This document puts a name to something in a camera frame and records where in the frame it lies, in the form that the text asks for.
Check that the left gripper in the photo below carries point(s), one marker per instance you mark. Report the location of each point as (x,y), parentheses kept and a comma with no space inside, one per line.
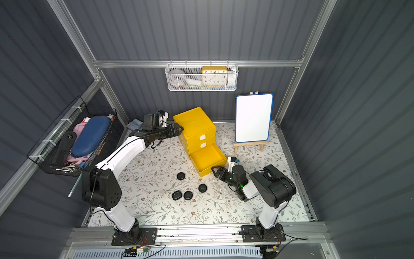
(174,130)

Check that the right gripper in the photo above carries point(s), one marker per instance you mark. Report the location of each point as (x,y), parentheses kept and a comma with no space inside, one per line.
(225,174)

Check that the yellow drawer cabinet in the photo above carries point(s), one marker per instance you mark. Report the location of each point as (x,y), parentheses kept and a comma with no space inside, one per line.
(195,118)

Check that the black round earphone case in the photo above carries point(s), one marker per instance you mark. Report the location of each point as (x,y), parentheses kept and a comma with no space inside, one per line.
(181,176)
(202,188)

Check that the black oval earphone case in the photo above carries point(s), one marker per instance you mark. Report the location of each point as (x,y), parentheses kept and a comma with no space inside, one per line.
(188,195)

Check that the black square earphone case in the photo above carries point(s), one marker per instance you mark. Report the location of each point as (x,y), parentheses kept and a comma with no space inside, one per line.
(177,195)

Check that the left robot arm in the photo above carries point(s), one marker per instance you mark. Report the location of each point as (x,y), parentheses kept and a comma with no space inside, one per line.
(100,187)

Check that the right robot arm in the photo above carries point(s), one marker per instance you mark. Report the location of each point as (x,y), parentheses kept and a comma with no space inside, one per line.
(275,188)

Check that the white tape roll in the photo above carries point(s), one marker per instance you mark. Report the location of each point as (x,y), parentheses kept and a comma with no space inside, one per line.
(176,78)

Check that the wooden easel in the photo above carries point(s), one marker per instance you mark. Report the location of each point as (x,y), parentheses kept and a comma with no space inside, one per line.
(249,144)

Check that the yellow alarm clock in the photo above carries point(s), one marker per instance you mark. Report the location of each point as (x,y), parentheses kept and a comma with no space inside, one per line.
(214,76)

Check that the blue oval case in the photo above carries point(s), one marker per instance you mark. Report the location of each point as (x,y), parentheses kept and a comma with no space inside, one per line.
(91,136)

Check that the pink item in basket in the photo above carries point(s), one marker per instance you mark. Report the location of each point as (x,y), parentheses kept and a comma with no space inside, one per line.
(79,128)

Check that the black remote in basket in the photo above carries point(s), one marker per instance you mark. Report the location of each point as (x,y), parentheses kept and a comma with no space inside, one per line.
(64,148)

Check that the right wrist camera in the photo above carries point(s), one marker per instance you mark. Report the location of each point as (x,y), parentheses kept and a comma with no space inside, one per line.
(231,162)

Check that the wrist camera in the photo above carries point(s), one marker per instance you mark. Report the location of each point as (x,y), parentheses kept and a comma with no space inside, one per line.
(161,118)
(231,162)

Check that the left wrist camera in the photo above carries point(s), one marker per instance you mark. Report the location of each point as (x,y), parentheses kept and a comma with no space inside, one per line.
(161,118)

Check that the white wire wall basket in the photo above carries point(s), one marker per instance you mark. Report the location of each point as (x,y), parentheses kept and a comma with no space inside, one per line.
(194,79)

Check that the white board blue frame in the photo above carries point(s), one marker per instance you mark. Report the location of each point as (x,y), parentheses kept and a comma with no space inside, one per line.
(254,118)

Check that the black wire side basket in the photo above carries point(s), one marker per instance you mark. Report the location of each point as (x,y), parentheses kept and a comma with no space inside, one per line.
(78,112)

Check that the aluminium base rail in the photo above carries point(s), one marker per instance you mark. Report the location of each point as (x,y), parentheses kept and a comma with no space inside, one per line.
(197,235)

